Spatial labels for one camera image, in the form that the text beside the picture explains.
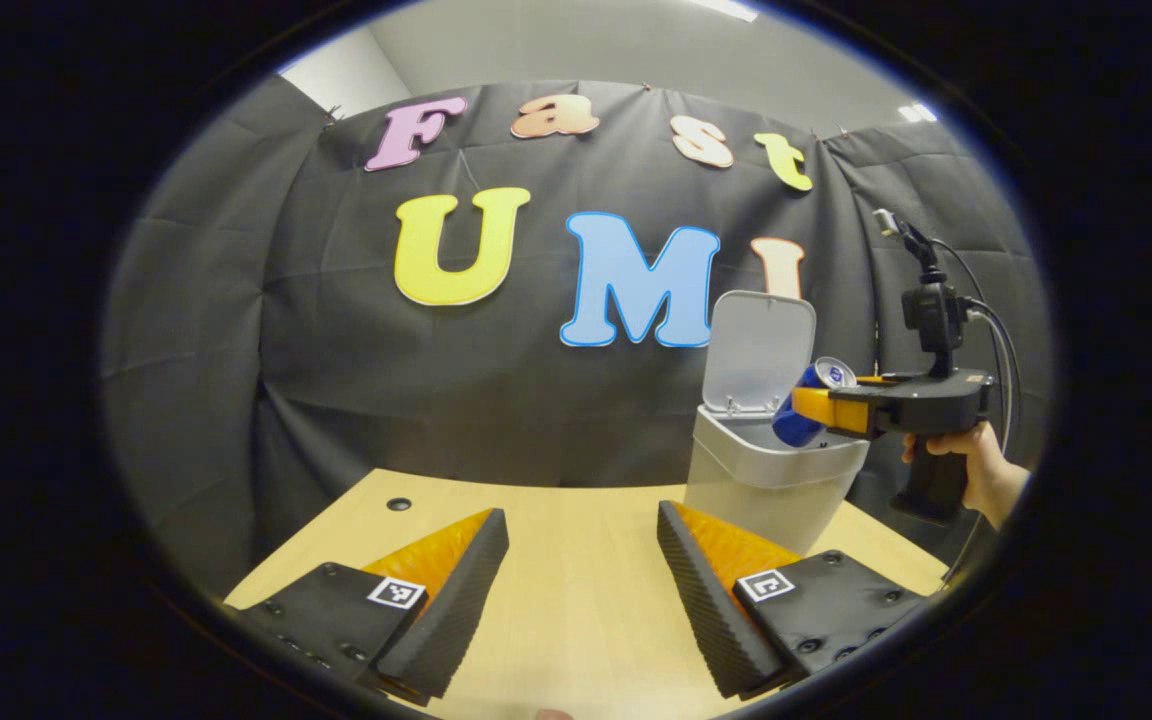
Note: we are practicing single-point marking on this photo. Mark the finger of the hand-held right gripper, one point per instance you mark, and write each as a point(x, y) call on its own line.
point(836, 410)
point(878, 380)

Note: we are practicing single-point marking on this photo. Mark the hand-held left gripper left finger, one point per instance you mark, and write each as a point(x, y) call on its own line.
point(461, 610)

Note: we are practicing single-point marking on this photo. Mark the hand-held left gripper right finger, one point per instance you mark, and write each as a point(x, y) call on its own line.
point(706, 610)

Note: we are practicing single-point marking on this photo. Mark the white desktop garbage bin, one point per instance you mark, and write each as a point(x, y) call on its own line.
point(766, 480)

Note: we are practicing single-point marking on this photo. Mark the wooden desktop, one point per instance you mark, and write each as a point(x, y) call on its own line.
point(576, 560)

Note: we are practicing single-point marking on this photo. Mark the black backdrop cloth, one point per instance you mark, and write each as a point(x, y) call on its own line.
point(336, 380)

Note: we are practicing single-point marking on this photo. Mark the small ceiling light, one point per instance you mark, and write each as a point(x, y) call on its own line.
point(918, 112)

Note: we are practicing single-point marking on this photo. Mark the long ceiling light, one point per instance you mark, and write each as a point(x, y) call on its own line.
point(731, 9)

